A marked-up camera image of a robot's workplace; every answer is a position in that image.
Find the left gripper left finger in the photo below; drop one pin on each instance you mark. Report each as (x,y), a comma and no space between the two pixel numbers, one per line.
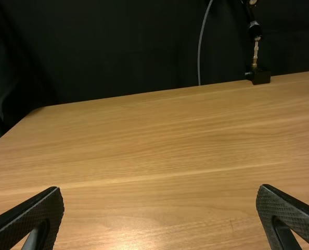
(19,229)

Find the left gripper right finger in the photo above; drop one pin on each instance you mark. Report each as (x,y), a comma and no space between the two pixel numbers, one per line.
(274,208)

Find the black clamp stand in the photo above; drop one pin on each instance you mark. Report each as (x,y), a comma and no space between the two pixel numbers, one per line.
(259,76)

